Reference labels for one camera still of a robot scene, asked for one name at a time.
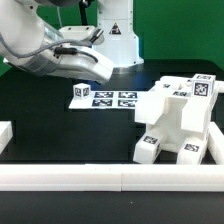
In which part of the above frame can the white chair seat part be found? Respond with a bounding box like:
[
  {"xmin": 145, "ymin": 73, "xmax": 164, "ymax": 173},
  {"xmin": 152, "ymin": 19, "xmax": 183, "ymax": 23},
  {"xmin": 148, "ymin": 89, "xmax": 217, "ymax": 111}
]
[{"xmin": 143, "ymin": 96, "xmax": 214, "ymax": 152}]

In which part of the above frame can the white tagged bar part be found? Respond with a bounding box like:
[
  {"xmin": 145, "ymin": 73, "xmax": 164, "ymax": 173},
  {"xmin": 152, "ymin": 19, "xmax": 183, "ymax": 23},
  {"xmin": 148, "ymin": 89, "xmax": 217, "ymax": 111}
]
[{"xmin": 135, "ymin": 91, "xmax": 168, "ymax": 125}]

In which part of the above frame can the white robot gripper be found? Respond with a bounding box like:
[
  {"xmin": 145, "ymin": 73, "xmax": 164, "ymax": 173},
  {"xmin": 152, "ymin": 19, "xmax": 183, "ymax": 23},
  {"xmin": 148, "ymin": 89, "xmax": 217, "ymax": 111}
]
[{"xmin": 52, "ymin": 26, "xmax": 114, "ymax": 84}]

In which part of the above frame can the paper sheet with tags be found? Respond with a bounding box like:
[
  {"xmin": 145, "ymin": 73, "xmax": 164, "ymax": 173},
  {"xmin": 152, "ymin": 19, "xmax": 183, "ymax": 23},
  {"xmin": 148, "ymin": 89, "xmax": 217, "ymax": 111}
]
[{"xmin": 69, "ymin": 91, "xmax": 146, "ymax": 109}]

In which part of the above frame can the white left fence block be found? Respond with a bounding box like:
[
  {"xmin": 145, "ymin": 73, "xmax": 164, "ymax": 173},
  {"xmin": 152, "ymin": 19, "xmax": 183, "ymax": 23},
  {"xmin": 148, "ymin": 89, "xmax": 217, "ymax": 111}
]
[{"xmin": 0, "ymin": 121, "xmax": 13, "ymax": 154}]

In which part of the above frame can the grey braided cable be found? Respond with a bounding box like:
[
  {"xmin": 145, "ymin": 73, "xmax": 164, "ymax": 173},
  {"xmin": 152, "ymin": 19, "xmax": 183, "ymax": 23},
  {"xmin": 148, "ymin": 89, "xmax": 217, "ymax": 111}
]
[{"xmin": 0, "ymin": 31, "xmax": 101, "ymax": 64}]

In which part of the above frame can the white long chair back part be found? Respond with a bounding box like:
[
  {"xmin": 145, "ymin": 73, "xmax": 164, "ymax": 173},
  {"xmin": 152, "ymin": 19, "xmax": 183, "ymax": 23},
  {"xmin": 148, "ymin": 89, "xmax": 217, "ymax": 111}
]
[{"xmin": 148, "ymin": 76, "xmax": 224, "ymax": 98}]

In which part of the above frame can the small white tagged cube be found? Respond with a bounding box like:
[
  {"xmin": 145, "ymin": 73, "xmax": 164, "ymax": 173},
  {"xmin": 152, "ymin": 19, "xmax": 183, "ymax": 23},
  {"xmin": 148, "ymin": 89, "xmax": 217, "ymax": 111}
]
[{"xmin": 192, "ymin": 73, "xmax": 216, "ymax": 97}]

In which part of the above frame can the white front fence rail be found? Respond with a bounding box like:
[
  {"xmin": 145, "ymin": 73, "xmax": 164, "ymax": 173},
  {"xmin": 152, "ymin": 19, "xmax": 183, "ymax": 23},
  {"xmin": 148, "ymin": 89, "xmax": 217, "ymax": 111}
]
[{"xmin": 0, "ymin": 164, "xmax": 224, "ymax": 192}]

